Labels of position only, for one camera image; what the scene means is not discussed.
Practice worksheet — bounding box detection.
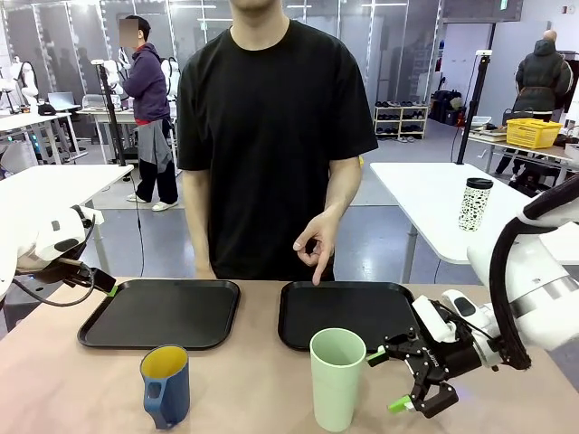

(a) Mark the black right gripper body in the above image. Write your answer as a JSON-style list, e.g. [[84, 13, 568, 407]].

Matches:
[[405, 337, 482, 386]]

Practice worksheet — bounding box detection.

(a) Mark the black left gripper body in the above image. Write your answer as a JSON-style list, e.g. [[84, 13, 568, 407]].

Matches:
[[43, 259, 99, 289]]

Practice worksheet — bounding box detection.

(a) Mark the light green plastic cup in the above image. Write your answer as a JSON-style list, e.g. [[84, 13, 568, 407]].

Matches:
[[309, 328, 367, 433]]

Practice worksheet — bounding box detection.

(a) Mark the person's right forearm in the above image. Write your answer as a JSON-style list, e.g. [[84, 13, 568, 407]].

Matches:
[[182, 168, 214, 272]]

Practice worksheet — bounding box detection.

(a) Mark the person's left forearm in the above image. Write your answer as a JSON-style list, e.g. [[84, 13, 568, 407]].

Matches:
[[322, 156, 364, 223]]

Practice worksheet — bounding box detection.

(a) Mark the person's left hand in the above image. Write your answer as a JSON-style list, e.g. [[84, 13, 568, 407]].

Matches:
[[292, 211, 338, 287]]

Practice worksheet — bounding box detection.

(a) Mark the black plastic tray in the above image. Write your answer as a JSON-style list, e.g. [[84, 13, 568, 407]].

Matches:
[[77, 278, 242, 352], [278, 280, 420, 354]]

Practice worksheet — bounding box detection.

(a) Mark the blue mug yellow inside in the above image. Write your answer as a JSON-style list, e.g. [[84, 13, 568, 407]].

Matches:
[[138, 344, 190, 430]]

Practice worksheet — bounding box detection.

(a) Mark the speckled white tumbler black lid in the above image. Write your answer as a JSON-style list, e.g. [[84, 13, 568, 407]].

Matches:
[[458, 177, 494, 232]]

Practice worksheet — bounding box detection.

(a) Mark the white background desk with bins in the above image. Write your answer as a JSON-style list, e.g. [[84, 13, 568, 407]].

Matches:
[[75, 94, 139, 165]]

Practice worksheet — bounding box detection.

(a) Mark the grey open laptop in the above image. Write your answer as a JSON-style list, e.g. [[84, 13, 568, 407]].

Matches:
[[47, 91, 81, 112]]

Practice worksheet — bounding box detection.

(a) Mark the person in purple hoodie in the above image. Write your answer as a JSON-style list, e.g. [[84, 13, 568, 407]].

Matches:
[[118, 14, 180, 212]]

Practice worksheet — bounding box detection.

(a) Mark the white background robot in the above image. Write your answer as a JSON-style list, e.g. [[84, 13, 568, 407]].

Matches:
[[8, 56, 41, 114], [160, 56, 180, 99], [102, 47, 132, 97]]

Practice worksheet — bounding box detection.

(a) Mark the person in black t-shirt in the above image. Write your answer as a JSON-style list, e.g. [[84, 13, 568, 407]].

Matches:
[[176, 0, 379, 281]]

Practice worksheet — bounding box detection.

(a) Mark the wooden shoe rack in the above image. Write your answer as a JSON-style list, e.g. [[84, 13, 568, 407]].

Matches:
[[373, 104, 430, 140]]

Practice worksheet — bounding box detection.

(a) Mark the yellow plastic basket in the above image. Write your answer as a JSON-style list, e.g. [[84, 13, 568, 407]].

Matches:
[[505, 118, 565, 150]]

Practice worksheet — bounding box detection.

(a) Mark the black bags pile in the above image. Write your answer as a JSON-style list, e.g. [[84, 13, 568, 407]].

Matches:
[[429, 89, 465, 126]]

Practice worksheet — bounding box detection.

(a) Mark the person in dark puffer jacket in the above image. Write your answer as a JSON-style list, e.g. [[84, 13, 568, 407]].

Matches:
[[495, 30, 574, 175]]

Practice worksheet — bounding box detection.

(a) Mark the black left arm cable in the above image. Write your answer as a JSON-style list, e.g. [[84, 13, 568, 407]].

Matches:
[[12, 205, 99, 309]]

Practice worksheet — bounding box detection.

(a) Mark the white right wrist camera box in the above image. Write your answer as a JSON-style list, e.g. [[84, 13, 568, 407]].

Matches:
[[411, 296, 458, 343]]

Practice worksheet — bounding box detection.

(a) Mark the black right arm cable sleeve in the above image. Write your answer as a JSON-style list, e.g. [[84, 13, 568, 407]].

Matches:
[[489, 178, 579, 370]]

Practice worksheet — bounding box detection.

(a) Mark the black camera pole stand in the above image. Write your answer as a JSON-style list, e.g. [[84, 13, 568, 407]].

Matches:
[[90, 59, 128, 167], [455, 50, 493, 165]]

